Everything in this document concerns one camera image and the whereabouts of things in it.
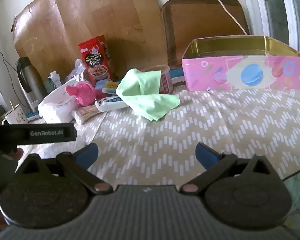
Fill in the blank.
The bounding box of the white cable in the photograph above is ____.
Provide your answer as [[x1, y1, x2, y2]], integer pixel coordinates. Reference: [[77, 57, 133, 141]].
[[199, 0, 248, 35]]

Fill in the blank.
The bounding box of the round white food tub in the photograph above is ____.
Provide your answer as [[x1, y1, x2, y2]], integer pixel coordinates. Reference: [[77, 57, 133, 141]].
[[140, 64, 173, 95]]

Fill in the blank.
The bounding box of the pink tin box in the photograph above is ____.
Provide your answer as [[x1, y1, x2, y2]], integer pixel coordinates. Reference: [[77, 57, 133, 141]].
[[181, 35, 300, 91]]

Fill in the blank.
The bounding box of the clear plastic bag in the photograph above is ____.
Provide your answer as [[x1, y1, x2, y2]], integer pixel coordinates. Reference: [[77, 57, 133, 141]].
[[64, 59, 87, 82]]

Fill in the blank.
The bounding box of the brown chair back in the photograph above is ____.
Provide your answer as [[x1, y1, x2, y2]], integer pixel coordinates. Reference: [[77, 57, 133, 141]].
[[161, 0, 250, 68]]

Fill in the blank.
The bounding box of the white mug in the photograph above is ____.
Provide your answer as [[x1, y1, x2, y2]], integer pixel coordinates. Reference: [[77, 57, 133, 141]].
[[2, 104, 29, 125]]

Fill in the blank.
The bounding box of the large cardboard sheet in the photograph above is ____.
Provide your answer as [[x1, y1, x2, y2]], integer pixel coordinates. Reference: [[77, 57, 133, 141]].
[[13, 0, 168, 79]]

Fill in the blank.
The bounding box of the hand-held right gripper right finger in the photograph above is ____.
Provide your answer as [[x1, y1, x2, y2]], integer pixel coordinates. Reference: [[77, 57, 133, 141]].
[[180, 142, 275, 195]]

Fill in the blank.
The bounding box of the white window frame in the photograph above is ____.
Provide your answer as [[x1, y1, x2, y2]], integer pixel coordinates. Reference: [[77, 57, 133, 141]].
[[240, 0, 300, 53]]

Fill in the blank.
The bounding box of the pink plush toy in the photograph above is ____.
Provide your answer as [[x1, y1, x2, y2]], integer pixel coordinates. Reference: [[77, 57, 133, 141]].
[[66, 81, 103, 106]]

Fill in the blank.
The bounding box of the white plastic bottle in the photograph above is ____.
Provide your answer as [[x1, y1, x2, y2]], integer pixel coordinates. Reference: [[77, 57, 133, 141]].
[[49, 71, 63, 88]]

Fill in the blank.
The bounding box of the white plastic bag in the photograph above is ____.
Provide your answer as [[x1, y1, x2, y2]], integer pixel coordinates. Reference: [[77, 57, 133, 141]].
[[38, 79, 78, 124]]

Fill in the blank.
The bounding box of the white wipes packet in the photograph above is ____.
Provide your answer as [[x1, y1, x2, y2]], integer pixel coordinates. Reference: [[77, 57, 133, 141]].
[[94, 95, 127, 112]]

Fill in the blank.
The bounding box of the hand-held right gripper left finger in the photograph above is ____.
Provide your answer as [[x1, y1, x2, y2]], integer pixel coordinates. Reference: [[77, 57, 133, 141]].
[[15, 142, 113, 195]]

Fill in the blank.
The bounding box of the light green cloth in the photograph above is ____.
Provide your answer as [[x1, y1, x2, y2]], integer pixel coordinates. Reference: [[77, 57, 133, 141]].
[[116, 68, 180, 121]]

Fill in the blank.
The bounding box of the steel thermos jug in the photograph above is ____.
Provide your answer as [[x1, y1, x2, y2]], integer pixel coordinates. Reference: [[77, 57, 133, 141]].
[[16, 56, 48, 111]]

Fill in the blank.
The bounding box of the red cereal box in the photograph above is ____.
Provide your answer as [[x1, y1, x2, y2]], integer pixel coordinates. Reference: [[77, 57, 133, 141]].
[[78, 35, 113, 85]]

